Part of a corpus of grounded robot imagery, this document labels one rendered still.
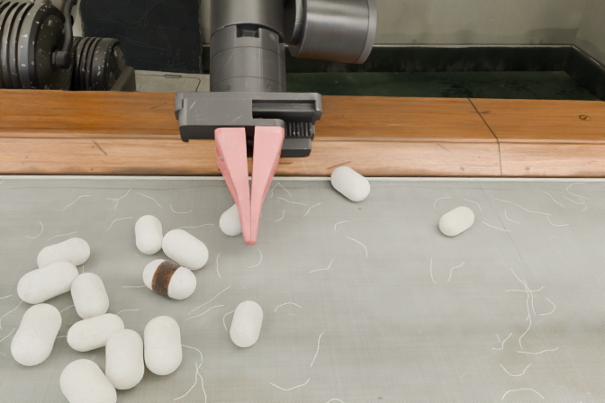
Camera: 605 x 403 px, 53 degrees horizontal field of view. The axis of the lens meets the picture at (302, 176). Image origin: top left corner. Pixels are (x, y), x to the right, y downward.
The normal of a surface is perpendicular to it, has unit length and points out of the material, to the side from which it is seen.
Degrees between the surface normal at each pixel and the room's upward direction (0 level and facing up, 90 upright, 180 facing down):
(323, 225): 0
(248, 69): 40
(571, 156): 45
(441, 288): 0
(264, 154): 61
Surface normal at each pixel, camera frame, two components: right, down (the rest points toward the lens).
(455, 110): 0.07, -0.84
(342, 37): 0.21, 0.56
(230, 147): 0.11, 0.07
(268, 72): 0.55, -0.26
